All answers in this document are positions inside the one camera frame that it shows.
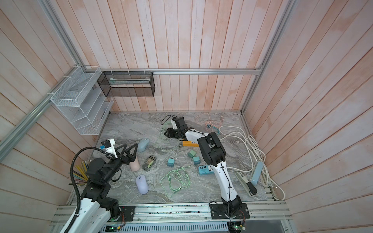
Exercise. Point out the light green USB charger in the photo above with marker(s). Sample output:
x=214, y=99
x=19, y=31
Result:
x=191, y=153

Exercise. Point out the light blue mouse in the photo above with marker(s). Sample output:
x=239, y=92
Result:
x=142, y=144

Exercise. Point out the pink pencil cup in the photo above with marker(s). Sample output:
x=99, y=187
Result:
x=79, y=173

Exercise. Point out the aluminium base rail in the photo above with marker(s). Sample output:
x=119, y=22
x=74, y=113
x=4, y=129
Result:
x=199, y=212

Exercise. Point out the blue power strip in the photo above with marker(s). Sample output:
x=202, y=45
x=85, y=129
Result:
x=205, y=170

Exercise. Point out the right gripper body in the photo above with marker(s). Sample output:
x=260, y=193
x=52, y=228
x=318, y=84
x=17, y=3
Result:
x=173, y=133

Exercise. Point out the pink mouse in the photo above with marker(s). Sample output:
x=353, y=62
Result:
x=135, y=165

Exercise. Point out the blue stapler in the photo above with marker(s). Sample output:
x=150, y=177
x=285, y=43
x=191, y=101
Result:
x=256, y=173

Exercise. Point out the camouflage green device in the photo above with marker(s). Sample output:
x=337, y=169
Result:
x=149, y=162

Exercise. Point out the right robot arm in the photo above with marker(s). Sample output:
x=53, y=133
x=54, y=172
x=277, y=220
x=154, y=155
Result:
x=213, y=154

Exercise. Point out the orange power strip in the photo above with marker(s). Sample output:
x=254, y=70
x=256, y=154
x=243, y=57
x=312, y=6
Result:
x=189, y=144

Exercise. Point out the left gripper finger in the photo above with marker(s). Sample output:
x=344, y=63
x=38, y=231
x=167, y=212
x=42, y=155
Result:
x=121, y=151
x=131, y=152

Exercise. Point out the white wire mesh shelf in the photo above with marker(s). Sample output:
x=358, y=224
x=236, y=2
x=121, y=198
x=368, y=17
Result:
x=82, y=102

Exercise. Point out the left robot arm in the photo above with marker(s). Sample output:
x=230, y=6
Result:
x=94, y=208

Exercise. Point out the beige black stapler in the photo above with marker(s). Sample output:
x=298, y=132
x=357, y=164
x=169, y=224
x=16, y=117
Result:
x=247, y=185

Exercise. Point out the teal USB charger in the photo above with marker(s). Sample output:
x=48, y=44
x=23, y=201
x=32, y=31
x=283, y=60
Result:
x=196, y=160

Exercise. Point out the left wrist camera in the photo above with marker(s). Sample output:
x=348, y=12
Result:
x=108, y=148

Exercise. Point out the lavender wireless mouse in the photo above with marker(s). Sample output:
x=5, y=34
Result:
x=142, y=184

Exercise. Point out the black mesh basket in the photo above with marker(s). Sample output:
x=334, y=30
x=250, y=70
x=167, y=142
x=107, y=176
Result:
x=127, y=84

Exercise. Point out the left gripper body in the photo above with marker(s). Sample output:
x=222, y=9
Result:
x=114, y=166

